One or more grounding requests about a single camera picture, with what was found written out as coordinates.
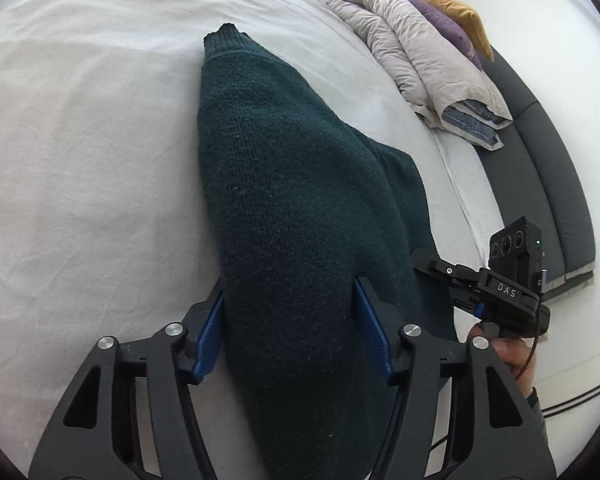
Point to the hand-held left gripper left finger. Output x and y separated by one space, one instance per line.
210 340

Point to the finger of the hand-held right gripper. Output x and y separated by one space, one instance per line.
455 280

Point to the black floor strip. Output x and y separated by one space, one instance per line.
575 397

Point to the purple pillow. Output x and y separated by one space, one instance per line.
445 25

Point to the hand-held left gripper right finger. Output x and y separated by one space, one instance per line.
372 335

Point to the white bed sheet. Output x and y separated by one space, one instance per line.
90 135

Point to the folded beige duvet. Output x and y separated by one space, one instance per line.
420 60

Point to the dark green knit sweater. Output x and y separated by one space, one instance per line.
290 200

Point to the mustard yellow pillow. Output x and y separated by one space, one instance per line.
460 10

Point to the person's right forearm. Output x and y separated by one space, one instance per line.
536 410

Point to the person's right hand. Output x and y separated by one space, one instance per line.
517 360

